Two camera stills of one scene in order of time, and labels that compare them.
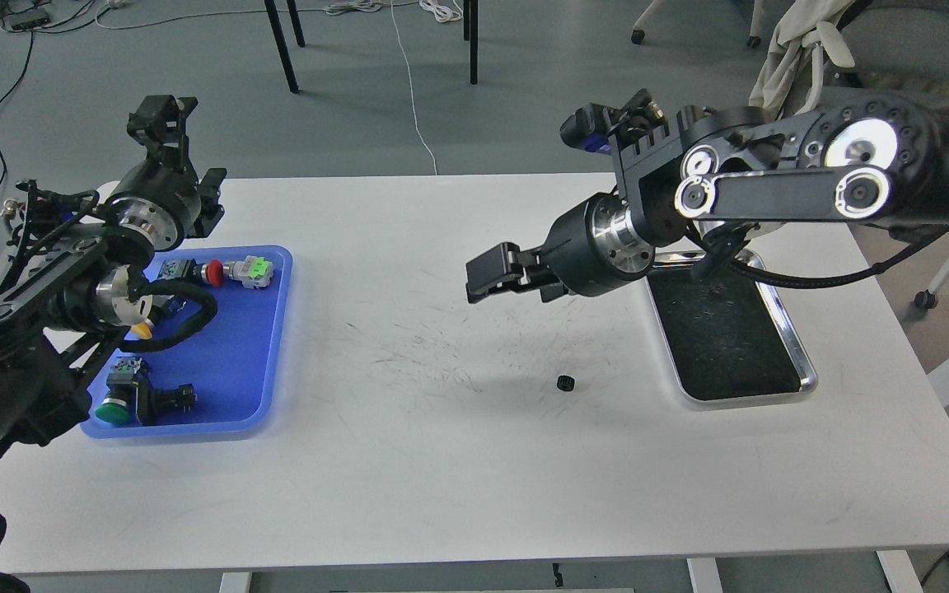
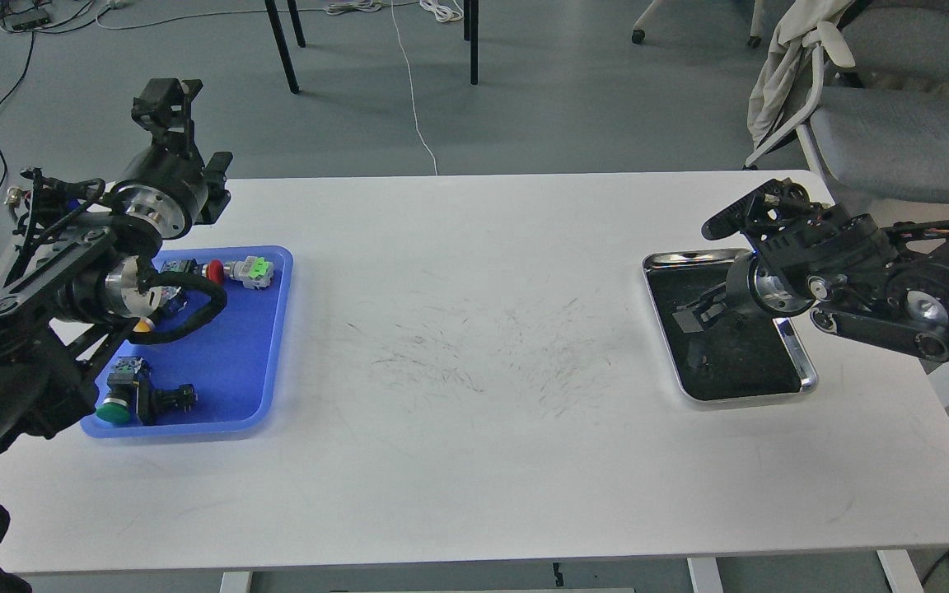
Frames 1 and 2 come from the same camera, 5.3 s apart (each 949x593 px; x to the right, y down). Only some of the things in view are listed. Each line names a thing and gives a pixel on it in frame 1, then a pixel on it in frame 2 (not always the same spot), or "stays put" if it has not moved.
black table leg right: (474, 14) stays put
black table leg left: (286, 60) stays put
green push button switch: (119, 404) stays put
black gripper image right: (599, 245) to (780, 286)
